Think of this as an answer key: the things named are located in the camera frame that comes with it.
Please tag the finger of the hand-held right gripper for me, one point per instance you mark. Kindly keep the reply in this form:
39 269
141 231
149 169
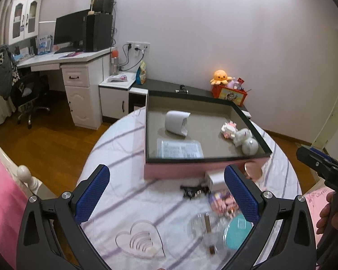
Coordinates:
328 159
312 164

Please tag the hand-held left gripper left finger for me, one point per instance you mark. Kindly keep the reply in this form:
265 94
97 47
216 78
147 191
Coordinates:
91 194

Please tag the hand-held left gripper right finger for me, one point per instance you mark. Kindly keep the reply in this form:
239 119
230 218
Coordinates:
242 194

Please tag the pink building block toy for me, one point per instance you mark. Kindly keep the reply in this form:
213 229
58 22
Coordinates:
222 201

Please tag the rose gold cylinder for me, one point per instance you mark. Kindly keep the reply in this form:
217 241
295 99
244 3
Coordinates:
253 170

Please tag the small white box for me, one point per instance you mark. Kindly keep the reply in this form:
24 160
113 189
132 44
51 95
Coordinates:
215 180

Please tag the clear container with teal lid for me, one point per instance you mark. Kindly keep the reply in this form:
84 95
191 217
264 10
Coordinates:
238 232

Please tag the black flower hair clip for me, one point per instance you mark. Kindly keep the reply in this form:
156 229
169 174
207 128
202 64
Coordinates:
194 191

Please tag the pink box with green rim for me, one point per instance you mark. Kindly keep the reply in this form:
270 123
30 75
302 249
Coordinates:
202 166

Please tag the clear case with metal bar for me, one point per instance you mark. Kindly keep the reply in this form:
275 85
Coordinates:
207 230

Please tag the person's right hand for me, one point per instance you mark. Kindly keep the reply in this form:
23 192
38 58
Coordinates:
324 216

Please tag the pink pillow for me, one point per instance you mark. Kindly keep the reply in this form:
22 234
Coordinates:
315 202

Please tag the white unicorn figurine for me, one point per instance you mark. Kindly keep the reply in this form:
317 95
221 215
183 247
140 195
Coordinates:
246 140

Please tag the small pink cake toy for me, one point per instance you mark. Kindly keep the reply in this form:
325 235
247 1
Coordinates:
228 129

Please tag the clear packet with printed label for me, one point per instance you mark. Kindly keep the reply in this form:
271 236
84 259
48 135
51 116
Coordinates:
180 149

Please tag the clear heart-shaped acrylic piece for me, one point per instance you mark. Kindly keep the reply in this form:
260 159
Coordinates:
155 250

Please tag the pink blanket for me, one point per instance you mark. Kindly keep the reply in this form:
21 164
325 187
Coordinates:
2 202

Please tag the white cylindrical cup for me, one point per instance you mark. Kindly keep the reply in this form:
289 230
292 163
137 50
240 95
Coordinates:
176 123

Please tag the red printed box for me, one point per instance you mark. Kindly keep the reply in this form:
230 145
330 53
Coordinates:
231 97

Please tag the white nightstand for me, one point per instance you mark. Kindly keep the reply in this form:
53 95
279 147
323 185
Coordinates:
115 98

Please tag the pink plush toy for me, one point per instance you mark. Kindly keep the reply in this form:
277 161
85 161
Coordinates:
233 83

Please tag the orange octopus plush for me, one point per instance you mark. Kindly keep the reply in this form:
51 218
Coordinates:
221 77

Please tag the black office chair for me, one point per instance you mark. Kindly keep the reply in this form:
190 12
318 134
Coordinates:
31 90

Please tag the small black metal object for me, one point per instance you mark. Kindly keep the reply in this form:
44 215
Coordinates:
181 89

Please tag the white desk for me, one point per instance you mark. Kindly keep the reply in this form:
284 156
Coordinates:
81 70

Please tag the blue yellow snack bag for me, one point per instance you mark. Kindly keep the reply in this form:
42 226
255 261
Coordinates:
141 74

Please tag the black top side table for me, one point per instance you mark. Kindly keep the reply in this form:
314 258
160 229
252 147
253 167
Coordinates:
163 85

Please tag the bottle with orange cap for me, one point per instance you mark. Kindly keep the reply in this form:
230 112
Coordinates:
114 63

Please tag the grey jacket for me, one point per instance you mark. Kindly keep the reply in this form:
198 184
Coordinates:
2 73

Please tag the black computer tower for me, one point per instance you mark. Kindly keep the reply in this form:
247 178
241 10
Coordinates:
100 32

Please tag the black computer monitor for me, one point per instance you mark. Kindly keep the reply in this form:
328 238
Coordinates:
70 29

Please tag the black speaker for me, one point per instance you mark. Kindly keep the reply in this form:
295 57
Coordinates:
104 2

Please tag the white bed post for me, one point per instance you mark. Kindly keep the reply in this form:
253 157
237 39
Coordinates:
25 173

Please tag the white wall outlet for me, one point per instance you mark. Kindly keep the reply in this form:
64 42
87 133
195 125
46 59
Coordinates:
138 45

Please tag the white wall cabinet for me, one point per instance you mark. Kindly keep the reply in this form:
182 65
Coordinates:
25 19

